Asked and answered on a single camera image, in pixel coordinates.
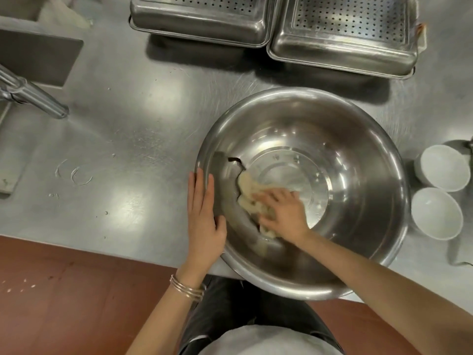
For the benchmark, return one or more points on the person's right forearm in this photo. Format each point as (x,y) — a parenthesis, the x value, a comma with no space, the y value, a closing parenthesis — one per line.
(388,288)

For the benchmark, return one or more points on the white cloth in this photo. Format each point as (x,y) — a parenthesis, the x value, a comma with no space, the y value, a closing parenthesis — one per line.
(62,12)

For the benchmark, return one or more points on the person's right hand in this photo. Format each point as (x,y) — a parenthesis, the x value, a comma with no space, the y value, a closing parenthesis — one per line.
(290,221)

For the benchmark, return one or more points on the person's right fingers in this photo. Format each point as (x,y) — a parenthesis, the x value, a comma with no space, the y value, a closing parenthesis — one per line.
(273,203)

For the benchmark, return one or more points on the person's left hand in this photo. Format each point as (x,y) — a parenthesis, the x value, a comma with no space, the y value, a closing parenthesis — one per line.
(203,232)

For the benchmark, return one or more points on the perforated steel tray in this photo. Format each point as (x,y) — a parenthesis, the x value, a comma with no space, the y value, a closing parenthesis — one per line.
(343,40)
(199,22)

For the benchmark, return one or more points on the black trousers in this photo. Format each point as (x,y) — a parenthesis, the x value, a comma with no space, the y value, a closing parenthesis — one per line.
(236,303)

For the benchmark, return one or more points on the person's left thumb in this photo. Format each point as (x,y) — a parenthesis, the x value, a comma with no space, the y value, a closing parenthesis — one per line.
(221,227)

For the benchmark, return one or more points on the small white bowl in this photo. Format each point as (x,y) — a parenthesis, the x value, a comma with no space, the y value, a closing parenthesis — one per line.
(436,214)
(441,168)

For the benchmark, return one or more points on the white shirt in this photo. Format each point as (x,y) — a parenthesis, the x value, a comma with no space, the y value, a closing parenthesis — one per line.
(266,343)

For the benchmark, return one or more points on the large steel mixing bowl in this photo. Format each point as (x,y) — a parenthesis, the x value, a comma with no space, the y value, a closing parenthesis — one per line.
(354,151)

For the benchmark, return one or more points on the steel faucet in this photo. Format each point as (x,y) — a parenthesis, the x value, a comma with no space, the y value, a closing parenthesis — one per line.
(33,96)

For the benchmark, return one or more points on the beige cleaning cloth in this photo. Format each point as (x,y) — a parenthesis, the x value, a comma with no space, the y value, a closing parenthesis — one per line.
(247,188)

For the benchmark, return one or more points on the person's left forearm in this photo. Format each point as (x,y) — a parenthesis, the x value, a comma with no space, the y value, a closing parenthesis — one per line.
(166,317)

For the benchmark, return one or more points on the person's left middle finger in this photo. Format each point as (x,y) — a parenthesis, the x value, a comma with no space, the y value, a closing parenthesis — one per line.
(201,194)

